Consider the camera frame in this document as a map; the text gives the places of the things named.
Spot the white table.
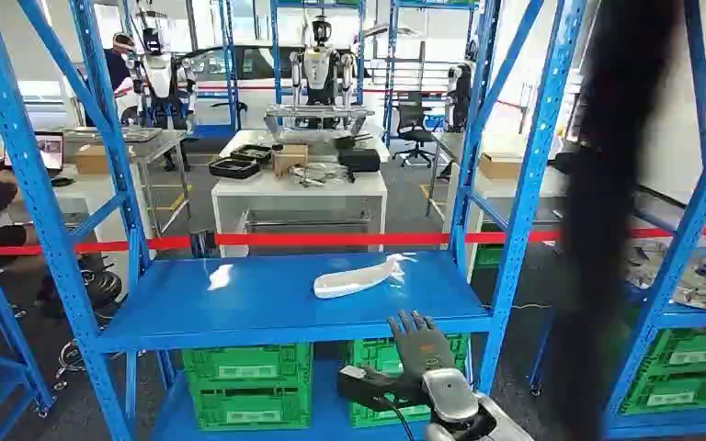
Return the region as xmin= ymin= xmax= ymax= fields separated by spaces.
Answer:
xmin=211 ymin=129 xmax=390 ymax=258

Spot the white curved plastic part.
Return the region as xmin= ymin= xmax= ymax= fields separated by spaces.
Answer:
xmin=313 ymin=255 xmax=404 ymax=300

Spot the white and black humanoid robot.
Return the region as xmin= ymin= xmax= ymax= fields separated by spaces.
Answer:
xmin=446 ymin=61 xmax=477 ymax=133
xmin=135 ymin=6 xmax=199 ymax=130
xmin=288 ymin=13 xmax=358 ymax=130

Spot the white car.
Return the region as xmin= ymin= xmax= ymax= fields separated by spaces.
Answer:
xmin=173 ymin=42 xmax=307 ymax=129

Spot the pile of metal parts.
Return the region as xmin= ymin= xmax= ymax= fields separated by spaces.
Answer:
xmin=287 ymin=161 xmax=352 ymax=187

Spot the black office chair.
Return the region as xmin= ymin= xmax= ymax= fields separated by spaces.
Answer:
xmin=391 ymin=91 xmax=438 ymax=169

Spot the silver metal frame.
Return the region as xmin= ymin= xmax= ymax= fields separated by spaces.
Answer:
xmin=264 ymin=103 xmax=376 ymax=136

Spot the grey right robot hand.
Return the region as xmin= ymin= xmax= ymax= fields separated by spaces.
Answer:
xmin=387 ymin=310 xmax=457 ymax=390

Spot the open laptop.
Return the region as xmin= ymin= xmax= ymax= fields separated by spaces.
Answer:
xmin=4 ymin=130 xmax=65 ymax=175

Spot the dark barrier post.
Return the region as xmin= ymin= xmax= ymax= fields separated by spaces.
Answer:
xmin=189 ymin=230 xmax=218 ymax=260

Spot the black box with cable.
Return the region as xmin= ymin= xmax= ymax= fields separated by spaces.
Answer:
xmin=336 ymin=365 xmax=428 ymax=441

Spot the cardboard box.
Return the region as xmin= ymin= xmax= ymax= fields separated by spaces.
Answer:
xmin=73 ymin=143 xmax=139 ymax=177
xmin=271 ymin=143 xmax=311 ymax=178
xmin=477 ymin=152 xmax=526 ymax=181

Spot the black stool with chrome base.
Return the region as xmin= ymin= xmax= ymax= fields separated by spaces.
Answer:
xmin=36 ymin=267 xmax=125 ymax=392

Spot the pale table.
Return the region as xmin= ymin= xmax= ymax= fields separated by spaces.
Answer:
xmin=426 ymin=130 xmax=568 ymax=260

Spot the black case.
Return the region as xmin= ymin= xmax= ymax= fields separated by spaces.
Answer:
xmin=336 ymin=147 xmax=382 ymax=174

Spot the steel bench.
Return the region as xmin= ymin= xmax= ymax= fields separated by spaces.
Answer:
xmin=60 ymin=126 xmax=194 ymax=240

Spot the green plastic crate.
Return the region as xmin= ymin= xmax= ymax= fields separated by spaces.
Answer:
xmin=345 ymin=333 xmax=471 ymax=381
xmin=648 ymin=328 xmax=706 ymax=374
xmin=473 ymin=221 xmax=506 ymax=270
xmin=620 ymin=364 xmax=706 ymax=417
xmin=347 ymin=389 xmax=433 ymax=429
xmin=181 ymin=342 xmax=313 ymax=390
xmin=188 ymin=381 xmax=313 ymax=432

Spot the standing person with headset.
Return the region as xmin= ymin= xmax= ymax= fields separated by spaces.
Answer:
xmin=84 ymin=31 xmax=142 ymax=127

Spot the silver metal car part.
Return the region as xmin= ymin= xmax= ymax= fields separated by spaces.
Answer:
xmin=625 ymin=239 xmax=706 ymax=312

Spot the black blurred hanging strap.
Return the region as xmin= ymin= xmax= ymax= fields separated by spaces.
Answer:
xmin=544 ymin=0 xmax=684 ymax=441

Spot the black plastic tray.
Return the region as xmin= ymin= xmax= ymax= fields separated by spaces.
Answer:
xmin=230 ymin=143 xmax=274 ymax=164
xmin=208 ymin=156 xmax=262 ymax=181

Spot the white desk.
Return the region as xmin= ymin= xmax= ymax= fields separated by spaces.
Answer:
xmin=0 ymin=163 xmax=142 ymax=269

